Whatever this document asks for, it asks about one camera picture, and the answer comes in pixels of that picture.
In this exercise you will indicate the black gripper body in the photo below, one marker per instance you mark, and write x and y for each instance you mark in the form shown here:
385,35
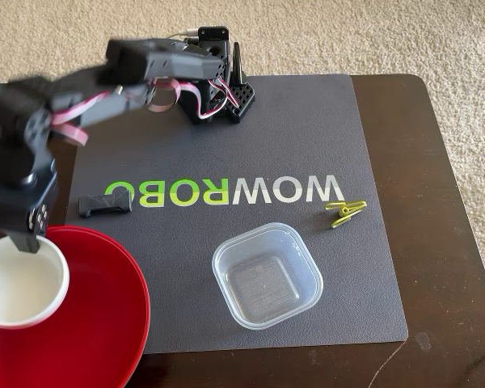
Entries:
19,218

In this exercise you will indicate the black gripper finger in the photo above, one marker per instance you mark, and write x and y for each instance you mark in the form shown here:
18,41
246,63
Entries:
26,242

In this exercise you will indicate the small white bowl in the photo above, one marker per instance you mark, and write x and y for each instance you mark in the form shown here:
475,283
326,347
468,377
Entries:
20,287

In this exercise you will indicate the clear plastic container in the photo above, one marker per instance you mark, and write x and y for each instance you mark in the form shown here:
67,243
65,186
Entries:
266,279

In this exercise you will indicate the yellow-green clothes clip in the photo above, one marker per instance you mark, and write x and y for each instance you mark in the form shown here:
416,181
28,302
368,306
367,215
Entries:
343,211

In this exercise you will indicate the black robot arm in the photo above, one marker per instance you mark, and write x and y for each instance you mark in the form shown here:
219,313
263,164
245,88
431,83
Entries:
165,64

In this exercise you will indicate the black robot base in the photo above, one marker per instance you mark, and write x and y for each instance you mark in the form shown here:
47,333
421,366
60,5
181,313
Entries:
212,48

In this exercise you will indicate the large red bowl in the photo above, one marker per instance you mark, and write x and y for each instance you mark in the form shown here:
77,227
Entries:
97,323

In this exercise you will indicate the grey WOWROBO mat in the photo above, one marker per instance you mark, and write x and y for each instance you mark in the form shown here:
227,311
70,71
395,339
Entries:
307,262

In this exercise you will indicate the black perforated bracket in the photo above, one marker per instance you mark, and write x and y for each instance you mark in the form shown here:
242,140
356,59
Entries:
242,97

